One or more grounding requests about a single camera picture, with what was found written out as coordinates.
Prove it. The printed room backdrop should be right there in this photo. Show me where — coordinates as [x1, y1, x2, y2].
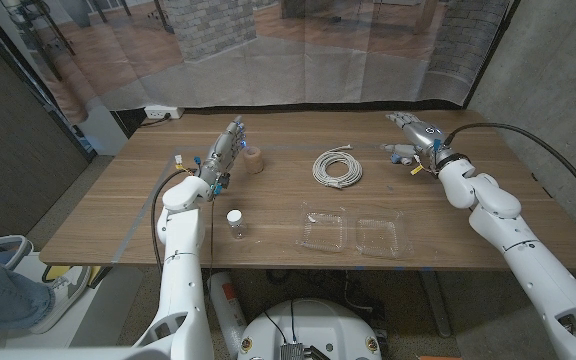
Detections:
[0, 0, 514, 126]

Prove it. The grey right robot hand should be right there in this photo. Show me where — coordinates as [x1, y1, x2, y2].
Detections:
[381, 111, 457, 174]

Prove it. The clear bottle with white cap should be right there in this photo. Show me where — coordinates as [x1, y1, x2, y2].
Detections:
[225, 208, 249, 240]

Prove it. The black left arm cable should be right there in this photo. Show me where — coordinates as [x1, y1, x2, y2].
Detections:
[150, 168, 197, 274]

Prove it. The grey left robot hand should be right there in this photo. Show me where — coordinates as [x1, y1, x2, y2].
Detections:
[198, 115, 247, 201]

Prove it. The white floor platform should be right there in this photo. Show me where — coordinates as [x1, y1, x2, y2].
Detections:
[5, 252, 144, 350]

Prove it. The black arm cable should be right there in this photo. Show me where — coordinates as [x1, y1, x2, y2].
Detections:
[150, 168, 197, 274]
[442, 122, 576, 221]

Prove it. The small brown cup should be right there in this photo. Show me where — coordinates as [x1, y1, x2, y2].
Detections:
[242, 145, 265, 176]

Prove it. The white sneaker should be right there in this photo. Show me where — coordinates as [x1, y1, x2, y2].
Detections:
[30, 264, 92, 335]

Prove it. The black backdrop stand pole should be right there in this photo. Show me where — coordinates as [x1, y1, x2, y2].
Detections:
[0, 0, 98, 162]
[461, 0, 522, 109]

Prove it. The clear plastic clamshell container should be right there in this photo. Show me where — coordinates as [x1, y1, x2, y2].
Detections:
[295, 202, 415, 260]

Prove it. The coiled white USB cable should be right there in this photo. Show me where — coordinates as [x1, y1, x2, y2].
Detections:
[311, 143, 364, 190]

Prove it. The black power cord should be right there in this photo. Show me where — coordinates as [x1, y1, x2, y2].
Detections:
[140, 113, 172, 127]

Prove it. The white cylinder with orange label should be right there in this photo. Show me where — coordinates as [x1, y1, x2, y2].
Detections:
[208, 271, 248, 357]

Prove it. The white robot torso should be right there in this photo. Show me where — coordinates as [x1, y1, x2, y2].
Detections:
[236, 298, 383, 360]

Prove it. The white power strip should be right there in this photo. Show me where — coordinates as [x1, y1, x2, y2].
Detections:
[143, 104, 186, 120]

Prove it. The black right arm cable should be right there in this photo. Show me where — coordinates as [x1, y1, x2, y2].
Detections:
[442, 122, 576, 221]

